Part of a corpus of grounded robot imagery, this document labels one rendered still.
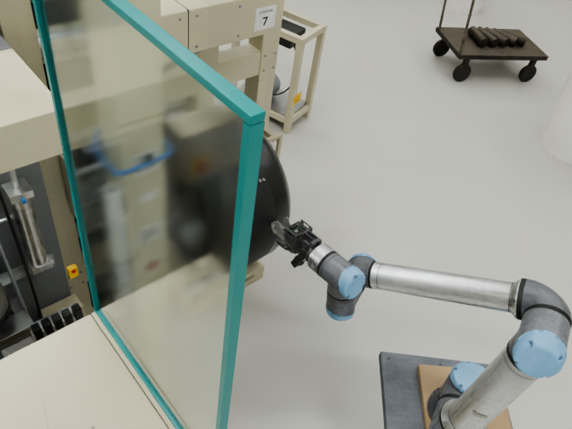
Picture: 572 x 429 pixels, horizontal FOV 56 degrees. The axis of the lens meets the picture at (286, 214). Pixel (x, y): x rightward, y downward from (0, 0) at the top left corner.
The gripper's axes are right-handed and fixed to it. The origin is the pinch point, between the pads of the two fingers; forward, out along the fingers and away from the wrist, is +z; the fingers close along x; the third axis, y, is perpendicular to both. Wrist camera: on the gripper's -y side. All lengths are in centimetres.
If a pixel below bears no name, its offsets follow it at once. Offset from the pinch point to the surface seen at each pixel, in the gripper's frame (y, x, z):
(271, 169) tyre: 16.5, -4.3, 8.1
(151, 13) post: 72, 30, 13
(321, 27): -24, -188, 170
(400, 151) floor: -112, -227, 107
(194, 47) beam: 47, 1, 42
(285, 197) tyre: 7.1, -6.9, 3.2
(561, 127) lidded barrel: -93, -340, 35
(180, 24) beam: 56, 6, 41
